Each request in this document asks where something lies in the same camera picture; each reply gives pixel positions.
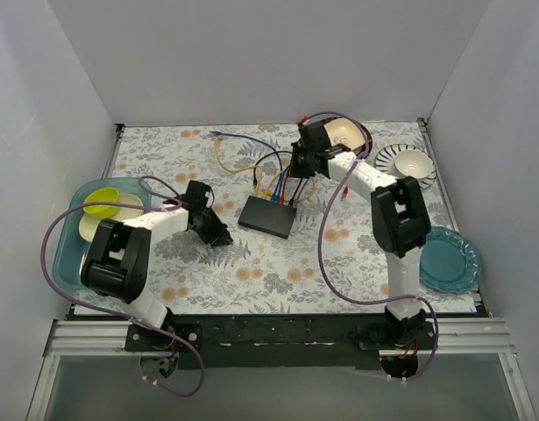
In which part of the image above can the black ethernet cable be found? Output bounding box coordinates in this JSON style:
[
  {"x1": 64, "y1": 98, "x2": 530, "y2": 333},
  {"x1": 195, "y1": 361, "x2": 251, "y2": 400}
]
[{"x1": 252, "y1": 161, "x2": 317, "y2": 206}]

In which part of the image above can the yellow ethernet cable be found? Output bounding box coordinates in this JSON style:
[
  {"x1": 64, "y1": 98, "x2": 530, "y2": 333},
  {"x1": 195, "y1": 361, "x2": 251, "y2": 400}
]
[
  {"x1": 256, "y1": 168, "x2": 317, "y2": 204},
  {"x1": 213, "y1": 135, "x2": 282, "y2": 198}
]

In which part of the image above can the black network switch box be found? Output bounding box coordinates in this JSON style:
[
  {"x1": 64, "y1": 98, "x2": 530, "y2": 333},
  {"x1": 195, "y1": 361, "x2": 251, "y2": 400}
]
[{"x1": 238, "y1": 196, "x2": 297, "y2": 239}]

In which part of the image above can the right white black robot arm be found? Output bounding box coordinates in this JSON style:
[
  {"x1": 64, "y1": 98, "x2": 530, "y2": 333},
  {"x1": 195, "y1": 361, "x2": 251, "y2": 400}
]
[{"x1": 291, "y1": 118, "x2": 431, "y2": 349}]

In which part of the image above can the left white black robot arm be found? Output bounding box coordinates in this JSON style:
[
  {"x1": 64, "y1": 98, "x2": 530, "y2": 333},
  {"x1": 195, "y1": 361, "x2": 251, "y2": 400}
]
[{"x1": 81, "y1": 181, "x2": 233, "y2": 351}]

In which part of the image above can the cream square bowl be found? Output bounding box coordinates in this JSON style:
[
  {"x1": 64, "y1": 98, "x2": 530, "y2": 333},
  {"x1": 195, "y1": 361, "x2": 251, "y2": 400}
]
[{"x1": 323, "y1": 118, "x2": 366, "y2": 154}]

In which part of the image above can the dark brown round plate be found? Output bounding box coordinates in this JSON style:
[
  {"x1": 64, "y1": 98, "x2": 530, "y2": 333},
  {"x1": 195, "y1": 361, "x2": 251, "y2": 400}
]
[{"x1": 325, "y1": 118, "x2": 372, "y2": 157}]

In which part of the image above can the blue striped white plate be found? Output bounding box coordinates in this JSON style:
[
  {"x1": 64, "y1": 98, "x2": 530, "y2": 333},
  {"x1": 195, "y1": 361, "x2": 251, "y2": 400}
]
[{"x1": 374, "y1": 144, "x2": 436, "y2": 189}]

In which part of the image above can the lime green plastic bowl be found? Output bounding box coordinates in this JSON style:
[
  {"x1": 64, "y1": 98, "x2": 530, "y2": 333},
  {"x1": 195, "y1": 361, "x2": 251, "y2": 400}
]
[{"x1": 83, "y1": 187, "x2": 120, "y2": 219}]

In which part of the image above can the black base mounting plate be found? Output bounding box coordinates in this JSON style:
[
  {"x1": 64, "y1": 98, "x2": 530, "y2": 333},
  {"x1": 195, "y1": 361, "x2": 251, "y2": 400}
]
[{"x1": 124, "y1": 314, "x2": 435, "y2": 370}]

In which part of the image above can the white round bowl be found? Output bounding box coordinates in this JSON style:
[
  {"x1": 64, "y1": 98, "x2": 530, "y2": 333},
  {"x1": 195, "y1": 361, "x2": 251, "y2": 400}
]
[{"x1": 394, "y1": 149, "x2": 435, "y2": 182}]

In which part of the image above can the cream plastic plate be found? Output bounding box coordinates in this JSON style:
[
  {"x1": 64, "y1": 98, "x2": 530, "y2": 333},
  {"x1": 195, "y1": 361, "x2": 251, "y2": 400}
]
[{"x1": 78, "y1": 193, "x2": 144, "y2": 242}]

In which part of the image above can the teal plastic tray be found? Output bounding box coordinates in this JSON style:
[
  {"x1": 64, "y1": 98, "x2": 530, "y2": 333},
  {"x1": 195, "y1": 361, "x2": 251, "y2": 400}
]
[{"x1": 53, "y1": 177, "x2": 152, "y2": 291}]

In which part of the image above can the teal scalloped plate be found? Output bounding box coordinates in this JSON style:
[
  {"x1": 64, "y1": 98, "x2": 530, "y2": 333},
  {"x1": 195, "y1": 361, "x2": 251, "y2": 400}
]
[{"x1": 419, "y1": 226, "x2": 483, "y2": 294}]

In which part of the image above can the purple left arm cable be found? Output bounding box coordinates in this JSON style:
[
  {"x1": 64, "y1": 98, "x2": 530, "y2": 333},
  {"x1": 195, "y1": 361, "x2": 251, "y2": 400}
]
[{"x1": 40, "y1": 175, "x2": 206, "y2": 398}]

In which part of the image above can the aluminium frame rail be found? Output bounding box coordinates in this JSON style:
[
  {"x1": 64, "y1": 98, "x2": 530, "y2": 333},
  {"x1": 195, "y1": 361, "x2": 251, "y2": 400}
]
[{"x1": 27, "y1": 314, "x2": 535, "y2": 420}]

